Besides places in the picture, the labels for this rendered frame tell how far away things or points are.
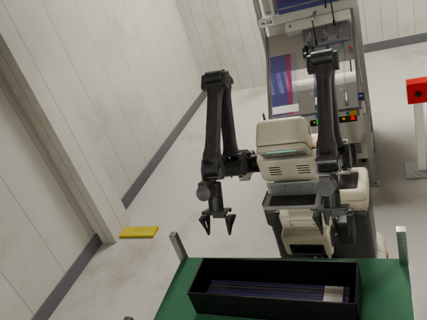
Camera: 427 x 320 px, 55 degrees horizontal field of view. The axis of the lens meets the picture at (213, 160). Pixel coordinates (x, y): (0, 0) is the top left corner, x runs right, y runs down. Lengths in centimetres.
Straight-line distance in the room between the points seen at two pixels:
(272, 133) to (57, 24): 265
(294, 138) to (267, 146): 11
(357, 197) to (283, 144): 64
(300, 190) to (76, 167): 214
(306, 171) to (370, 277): 50
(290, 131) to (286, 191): 31
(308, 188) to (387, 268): 46
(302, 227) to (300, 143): 51
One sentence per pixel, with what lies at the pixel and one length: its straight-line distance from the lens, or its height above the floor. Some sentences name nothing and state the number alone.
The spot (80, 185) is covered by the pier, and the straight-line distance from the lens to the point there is 356.
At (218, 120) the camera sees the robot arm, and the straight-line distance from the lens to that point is 158.
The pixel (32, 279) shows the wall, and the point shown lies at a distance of 342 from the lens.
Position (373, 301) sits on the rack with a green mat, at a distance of 149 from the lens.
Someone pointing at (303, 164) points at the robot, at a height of 118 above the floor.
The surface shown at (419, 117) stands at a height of 50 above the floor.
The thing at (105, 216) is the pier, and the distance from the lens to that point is 372.
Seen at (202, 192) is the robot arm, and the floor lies 133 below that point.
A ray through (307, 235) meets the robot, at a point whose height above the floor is 80.
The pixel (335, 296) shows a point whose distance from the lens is 145.
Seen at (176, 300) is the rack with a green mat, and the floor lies 95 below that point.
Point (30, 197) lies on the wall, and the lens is 338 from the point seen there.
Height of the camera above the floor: 211
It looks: 28 degrees down
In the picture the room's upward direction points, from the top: 19 degrees counter-clockwise
